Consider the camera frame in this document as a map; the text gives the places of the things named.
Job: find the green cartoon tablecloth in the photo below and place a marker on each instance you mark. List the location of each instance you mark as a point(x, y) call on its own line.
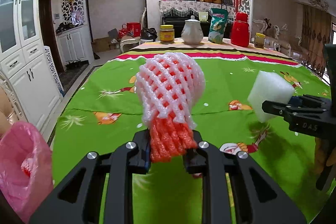
point(106, 112)

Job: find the chandelier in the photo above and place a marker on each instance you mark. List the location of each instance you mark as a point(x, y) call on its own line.
point(321, 4)

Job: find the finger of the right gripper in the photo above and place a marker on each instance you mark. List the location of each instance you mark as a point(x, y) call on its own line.
point(309, 101)
point(283, 111)

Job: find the red thermos jug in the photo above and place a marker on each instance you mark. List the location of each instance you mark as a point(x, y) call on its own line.
point(240, 30)

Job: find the white square foam block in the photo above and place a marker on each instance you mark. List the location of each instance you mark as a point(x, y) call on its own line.
point(269, 86)

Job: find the lace covered piano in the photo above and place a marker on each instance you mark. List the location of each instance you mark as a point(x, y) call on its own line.
point(177, 12)

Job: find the white ceramic teapot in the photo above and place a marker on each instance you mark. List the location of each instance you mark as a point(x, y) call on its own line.
point(192, 32)

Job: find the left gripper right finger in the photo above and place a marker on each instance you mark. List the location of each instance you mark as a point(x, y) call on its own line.
point(236, 189)

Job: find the pink trash bag bin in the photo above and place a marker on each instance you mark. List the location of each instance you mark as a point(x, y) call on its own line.
point(26, 169)

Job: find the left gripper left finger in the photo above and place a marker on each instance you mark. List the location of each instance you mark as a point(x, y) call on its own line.
point(98, 184)

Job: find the small pink foam fruit net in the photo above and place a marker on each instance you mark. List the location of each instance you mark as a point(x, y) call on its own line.
point(168, 86)

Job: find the white cabinet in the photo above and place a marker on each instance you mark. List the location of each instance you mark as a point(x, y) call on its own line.
point(24, 61)

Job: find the small glass jar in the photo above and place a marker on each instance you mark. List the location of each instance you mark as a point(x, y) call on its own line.
point(259, 40)

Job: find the yellow lidded jar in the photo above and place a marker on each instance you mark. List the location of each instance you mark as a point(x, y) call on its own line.
point(167, 33)

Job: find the person right hand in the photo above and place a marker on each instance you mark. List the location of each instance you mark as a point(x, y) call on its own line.
point(321, 158)

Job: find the green snack bag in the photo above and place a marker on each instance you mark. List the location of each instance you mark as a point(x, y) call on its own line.
point(219, 19)

